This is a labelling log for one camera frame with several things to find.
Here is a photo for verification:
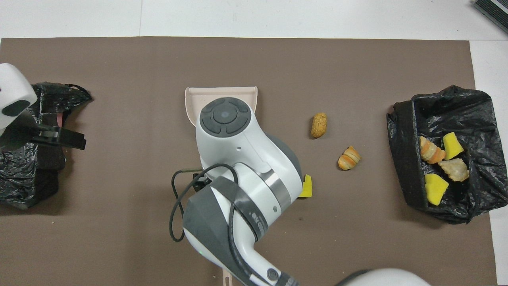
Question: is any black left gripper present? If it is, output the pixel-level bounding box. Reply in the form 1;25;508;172
0;114;87;151

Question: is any beige plastic dustpan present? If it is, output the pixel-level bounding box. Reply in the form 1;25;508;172
185;87;258;128

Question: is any yellow sponge piece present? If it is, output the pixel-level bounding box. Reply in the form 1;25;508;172
442;132;464;160
298;174;313;199
424;173;449;206

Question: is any brown oval bread roll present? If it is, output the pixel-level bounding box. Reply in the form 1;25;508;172
310;112;328;139

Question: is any orange striped croissant piece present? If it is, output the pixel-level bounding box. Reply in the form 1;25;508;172
337;145;362;171

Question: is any pale striped bread piece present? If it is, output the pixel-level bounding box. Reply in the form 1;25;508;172
419;137;446;164

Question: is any pale flaky bread piece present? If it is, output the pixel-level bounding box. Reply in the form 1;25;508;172
438;158;469;182

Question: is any black trash bag bin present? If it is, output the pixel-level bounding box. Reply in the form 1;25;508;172
387;85;508;225
0;82;92;209

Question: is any brown table mat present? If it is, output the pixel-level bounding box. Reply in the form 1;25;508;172
0;37;498;286

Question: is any dark ribbed box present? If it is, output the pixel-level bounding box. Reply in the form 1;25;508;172
473;0;508;34

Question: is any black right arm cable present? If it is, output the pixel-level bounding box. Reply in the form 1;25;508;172
169;163;254;286

